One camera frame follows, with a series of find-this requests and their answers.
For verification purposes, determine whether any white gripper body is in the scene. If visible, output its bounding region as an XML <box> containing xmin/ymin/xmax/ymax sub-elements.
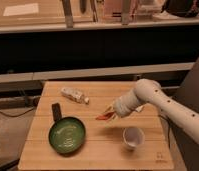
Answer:
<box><xmin>113</xmin><ymin>90</ymin><xmax>142</xmax><ymax>118</ymax></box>

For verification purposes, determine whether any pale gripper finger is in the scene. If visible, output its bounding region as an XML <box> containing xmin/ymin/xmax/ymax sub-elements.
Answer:
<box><xmin>105</xmin><ymin>105</ymin><xmax>114</xmax><ymax>113</ymax></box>
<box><xmin>107</xmin><ymin>114</ymin><xmax>117</xmax><ymax>120</ymax></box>

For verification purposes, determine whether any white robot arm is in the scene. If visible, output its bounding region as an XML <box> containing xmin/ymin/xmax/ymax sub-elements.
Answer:
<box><xmin>105</xmin><ymin>79</ymin><xmax>199</xmax><ymax>145</ymax></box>

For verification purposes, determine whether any white ceramic cup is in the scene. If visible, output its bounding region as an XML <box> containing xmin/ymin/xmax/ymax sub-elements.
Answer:
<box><xmin>122</xmin><ymin>127</ymin><xmax>145</xmax><ymax>150</ymax></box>

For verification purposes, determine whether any white sponge block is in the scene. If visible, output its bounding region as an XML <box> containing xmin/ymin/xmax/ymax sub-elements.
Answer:
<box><xmin>135</xmin><ymin>105</ymin><xmax>144</xmax><ymax>113</ymax></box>

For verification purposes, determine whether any clear plastic bottle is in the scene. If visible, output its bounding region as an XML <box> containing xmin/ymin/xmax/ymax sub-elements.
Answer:
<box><xmin>61</xmin><ymin>87</ymin><xmax>89</xmax><ymax>105</ymax></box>

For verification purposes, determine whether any green frying pan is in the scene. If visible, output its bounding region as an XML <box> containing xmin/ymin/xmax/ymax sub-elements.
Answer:
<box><xmin>48</xmin><ymin>103</ymin><xmax>86</xmax><ymax>155</ymax></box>

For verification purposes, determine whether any white paper sheet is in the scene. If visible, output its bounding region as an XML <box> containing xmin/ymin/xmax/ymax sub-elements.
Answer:
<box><xmin>3</xmin><ymin>3</ymin><xmax>39</xmax><ymax>16</ymax></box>

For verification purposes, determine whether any black cable on floor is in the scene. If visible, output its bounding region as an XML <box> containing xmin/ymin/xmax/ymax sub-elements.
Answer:
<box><xmin>0</xmin><ymin>106</ymin><xmax>37</xmax><ymax>118</ymax></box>

